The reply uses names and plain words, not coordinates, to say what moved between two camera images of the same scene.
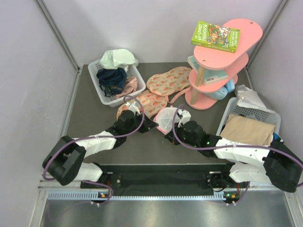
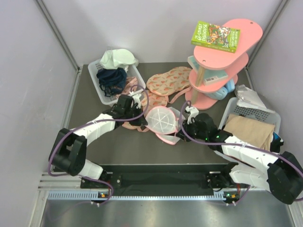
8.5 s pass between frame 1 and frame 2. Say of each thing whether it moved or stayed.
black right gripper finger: moved
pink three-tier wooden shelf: stayed
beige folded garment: stayed
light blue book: stayed
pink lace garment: stayed
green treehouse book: stayed
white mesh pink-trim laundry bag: moved
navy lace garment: stayed
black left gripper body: moved
